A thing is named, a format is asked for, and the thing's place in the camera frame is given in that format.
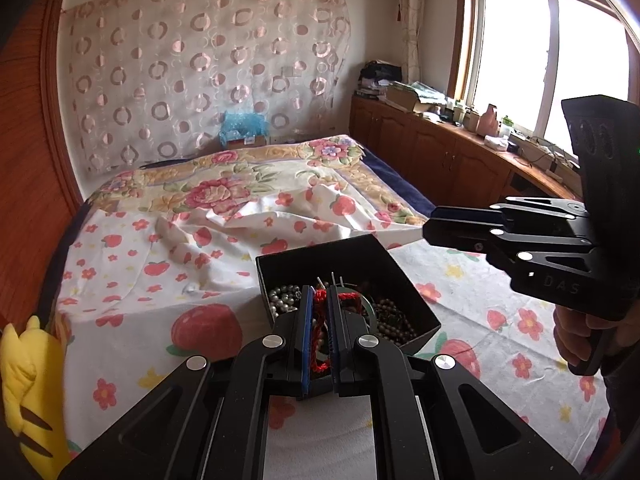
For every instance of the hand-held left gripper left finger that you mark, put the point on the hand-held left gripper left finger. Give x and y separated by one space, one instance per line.
306 345

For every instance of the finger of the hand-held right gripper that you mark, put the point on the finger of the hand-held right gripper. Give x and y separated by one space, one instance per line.
455 235
465 214

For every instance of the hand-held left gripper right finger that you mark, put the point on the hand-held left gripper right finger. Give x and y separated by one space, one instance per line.
336 345

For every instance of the pale green bangle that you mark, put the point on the pale green bangle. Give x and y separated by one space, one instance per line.
365 302

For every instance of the silver metal hair comb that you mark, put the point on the silver metal hair comb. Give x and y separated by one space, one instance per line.
332 280

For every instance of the black jewelry box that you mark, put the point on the black jewelry box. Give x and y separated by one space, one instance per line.
390 275

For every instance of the person's right hand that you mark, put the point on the person's right hand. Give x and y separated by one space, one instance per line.
570 335

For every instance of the wooden cabinet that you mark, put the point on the wooden cabinet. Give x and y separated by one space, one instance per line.
440 155

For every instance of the navy blue mattress cover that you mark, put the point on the navy blue mattress cover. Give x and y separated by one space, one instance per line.
400 185

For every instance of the white tissue pack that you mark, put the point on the white tissue pack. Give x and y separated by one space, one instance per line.
496 142

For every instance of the white power strip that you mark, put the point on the white power strip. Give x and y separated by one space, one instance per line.
547 157

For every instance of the pink bottle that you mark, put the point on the pink bottle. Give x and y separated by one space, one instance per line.
489 120

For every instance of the green capped bottle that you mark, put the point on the green capped bottle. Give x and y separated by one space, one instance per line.
506 125

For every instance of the strawberry print bed sheet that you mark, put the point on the strawberry print bed sheet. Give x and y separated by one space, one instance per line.
200 280

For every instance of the dark bag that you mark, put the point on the dark bag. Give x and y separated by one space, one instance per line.
377 77

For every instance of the floral blanket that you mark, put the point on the floral blanket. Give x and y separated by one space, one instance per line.
225 185

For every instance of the wooden framed window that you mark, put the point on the wooden framed window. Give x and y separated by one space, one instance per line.
540 50

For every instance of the sheer window curtain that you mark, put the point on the sheer window curtain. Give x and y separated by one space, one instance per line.
412 20

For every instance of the small cardboard box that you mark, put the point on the small cardboard box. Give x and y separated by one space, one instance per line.
247 141

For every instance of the blue plastic bag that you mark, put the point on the blue plastic bag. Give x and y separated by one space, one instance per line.
245 125

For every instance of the yellow plush toy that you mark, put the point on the yellow plush toy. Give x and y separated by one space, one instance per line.
30 400

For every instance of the circle patterned wall curtain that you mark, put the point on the circle patterned wall curtain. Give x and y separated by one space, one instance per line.
200 70

